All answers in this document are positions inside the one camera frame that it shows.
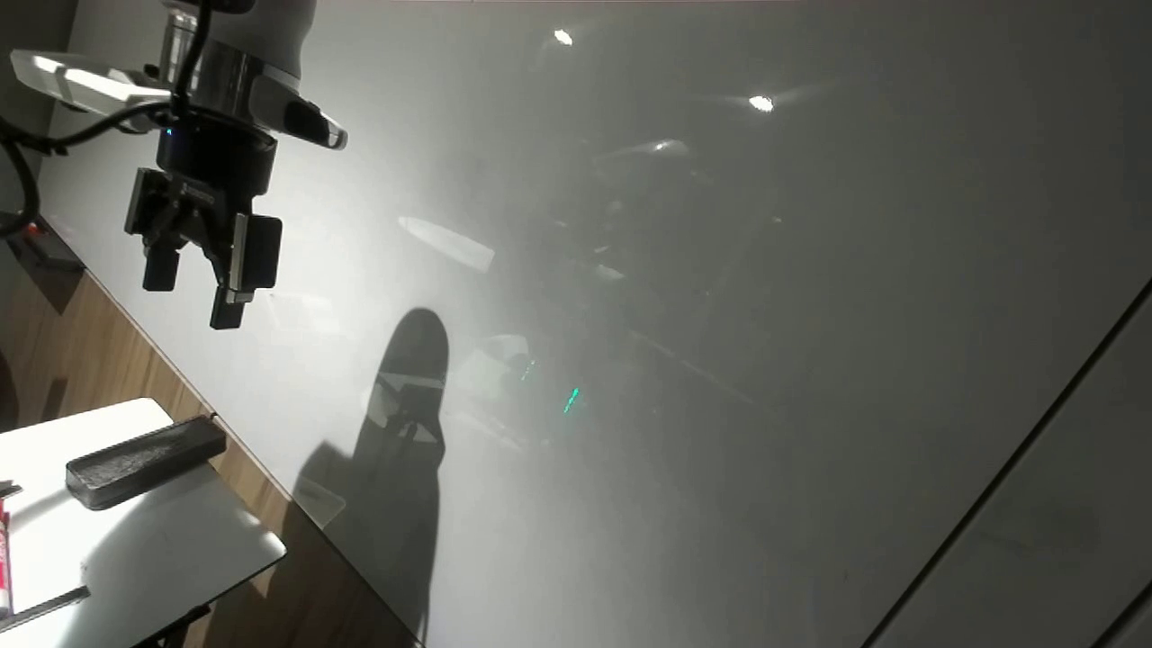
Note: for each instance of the black whiteboard duster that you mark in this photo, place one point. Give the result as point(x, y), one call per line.
point(144, 459)

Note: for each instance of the pink object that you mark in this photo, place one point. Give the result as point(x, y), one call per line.
point(5, 552)

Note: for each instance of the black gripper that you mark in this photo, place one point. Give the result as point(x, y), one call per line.
point(219, 164)

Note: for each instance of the large white board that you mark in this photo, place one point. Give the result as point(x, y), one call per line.
point(722, 362)

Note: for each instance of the small white table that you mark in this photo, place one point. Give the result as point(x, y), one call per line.
point(122, 552)

